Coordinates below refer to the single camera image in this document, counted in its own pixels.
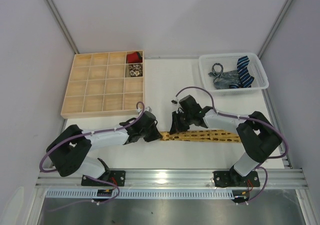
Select yellow patterned tie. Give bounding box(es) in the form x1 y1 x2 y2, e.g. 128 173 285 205
160 129 241 143

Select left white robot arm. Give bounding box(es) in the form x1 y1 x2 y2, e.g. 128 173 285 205
46 111 163 179

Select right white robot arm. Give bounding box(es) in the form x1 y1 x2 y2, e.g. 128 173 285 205
169 95 284 186

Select grey paisley tie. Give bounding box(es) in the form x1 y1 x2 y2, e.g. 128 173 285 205
208 63 238 90

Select rolled floral tie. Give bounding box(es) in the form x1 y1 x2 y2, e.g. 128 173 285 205
128 63 143 77

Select wooden compartment tray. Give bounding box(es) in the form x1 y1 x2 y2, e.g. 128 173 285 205
60 50 145 119

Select blue striped tie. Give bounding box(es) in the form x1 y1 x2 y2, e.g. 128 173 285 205
229 56 255 89

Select white plastic basket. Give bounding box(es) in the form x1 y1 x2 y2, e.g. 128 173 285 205
198 52 269 94

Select rolled red tie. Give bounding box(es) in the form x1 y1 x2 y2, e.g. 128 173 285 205
126 51 143 64

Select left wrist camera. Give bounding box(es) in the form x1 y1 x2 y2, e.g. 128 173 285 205
144 106 153 113

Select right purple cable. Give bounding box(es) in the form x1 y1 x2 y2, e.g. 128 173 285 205
173 86 291 206

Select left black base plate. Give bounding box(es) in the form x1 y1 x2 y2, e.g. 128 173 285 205
81 170 126 187

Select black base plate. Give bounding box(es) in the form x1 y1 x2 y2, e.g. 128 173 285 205
213 170 260 188
81 170 126 187

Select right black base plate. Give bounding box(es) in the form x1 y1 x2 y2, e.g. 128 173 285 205
213 170 260 188

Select aluminium mounting rail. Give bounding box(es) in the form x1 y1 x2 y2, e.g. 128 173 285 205
35 168 308 190

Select white slotted cable duct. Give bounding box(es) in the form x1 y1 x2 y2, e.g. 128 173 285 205
45 188 235 200

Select right aluminium frame post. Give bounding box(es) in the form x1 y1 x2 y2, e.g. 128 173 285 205
257 0 295 59

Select aluminium frame post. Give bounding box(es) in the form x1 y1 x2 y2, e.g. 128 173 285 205
257 0 295 59
44 0 79 54

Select left aluminium frame post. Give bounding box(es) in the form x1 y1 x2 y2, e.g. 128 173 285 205
44 0 79 54

